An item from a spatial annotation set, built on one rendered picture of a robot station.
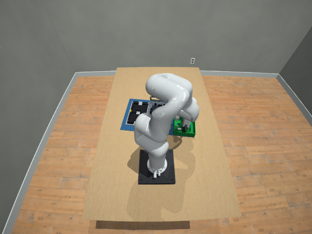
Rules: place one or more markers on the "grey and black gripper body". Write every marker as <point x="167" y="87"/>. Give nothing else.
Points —
<point x="185" y="122"/>

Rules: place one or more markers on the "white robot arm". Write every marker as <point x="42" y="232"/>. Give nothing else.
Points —
<point x="151" y="130"/>

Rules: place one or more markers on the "green bin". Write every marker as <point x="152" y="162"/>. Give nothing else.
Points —
<point x="180" y="133"/>

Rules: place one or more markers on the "green circuit board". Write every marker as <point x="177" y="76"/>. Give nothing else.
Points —
<point x="180" y="127"/>

